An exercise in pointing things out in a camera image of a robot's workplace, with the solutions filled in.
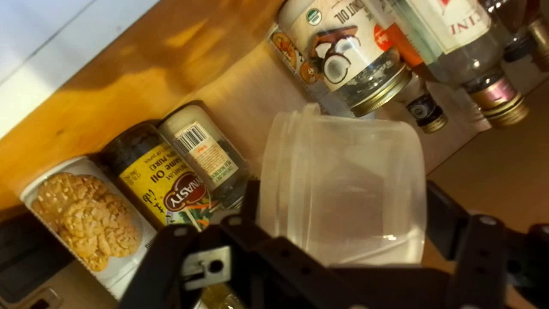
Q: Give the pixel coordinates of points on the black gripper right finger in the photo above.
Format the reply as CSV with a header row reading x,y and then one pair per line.
x,y
451,224

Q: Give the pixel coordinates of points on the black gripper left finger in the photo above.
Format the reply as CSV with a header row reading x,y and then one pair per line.
x,y
250,207

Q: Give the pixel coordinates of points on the clear plastic bowl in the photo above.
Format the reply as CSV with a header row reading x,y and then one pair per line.
x,y
343,183

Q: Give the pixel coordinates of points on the wooden cabinet interior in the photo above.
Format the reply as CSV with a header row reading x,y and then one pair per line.
x,y
171,63

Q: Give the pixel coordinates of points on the glass jar barcode label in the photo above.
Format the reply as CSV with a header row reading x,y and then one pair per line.
x,y
206,152

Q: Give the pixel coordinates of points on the sesame oil bottle yellow label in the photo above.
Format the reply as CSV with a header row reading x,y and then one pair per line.
x,y
154,178

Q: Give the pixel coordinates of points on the small bottle black gold cap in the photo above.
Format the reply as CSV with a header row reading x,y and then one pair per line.
x,y
425,109

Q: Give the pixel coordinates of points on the cookie picture can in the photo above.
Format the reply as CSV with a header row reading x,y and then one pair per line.
x,y
86,217

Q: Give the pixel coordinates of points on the coconut oil jar gold lid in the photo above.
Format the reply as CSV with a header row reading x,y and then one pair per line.
x,y
336,41

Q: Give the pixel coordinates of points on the vinegar bottle white label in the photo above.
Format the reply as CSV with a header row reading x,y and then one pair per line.
x,y
456,36

